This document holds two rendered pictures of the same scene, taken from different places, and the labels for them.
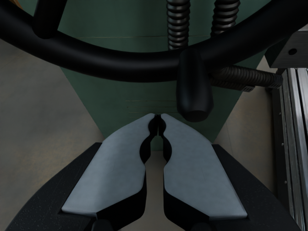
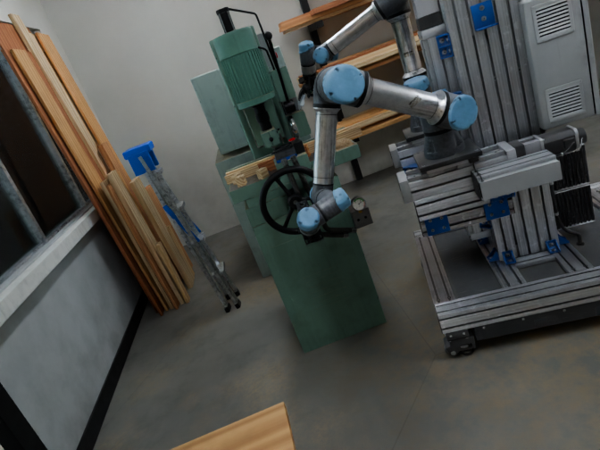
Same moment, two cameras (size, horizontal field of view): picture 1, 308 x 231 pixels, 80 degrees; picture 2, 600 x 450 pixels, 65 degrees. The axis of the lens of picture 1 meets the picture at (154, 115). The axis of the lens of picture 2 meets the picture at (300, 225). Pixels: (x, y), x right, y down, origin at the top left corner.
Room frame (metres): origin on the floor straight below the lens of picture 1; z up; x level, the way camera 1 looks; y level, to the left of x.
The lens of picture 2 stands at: (-1.69, 0.21, 1.35)
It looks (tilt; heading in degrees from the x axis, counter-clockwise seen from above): 19 degrees down; 354
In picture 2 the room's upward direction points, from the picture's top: 21 degrees counter-clockwise
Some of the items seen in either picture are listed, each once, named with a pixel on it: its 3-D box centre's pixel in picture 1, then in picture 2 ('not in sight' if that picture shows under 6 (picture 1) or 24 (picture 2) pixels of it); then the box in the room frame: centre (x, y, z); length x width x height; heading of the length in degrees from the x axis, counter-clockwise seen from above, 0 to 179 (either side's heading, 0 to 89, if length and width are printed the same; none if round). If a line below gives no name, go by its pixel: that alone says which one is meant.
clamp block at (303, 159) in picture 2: not in sight; (293, 165); (0.27, -0.06, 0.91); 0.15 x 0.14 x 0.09; 84
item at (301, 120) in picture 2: not in sight; (298, 124); (0.64, -0.20, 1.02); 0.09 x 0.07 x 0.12; 84
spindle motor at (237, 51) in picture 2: not in sight; (245, 69); (0.47, -0.03, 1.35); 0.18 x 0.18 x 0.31
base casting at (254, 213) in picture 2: not in sight; (287, 187); (0.59, -0.04, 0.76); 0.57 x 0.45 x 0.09; 174
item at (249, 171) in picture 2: not in sight; (293, 154); (0.46, -0.10, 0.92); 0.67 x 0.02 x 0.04; 84
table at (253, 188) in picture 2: not in sight; (294, 171); (0.36, -0.06, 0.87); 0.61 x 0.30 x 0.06; 84
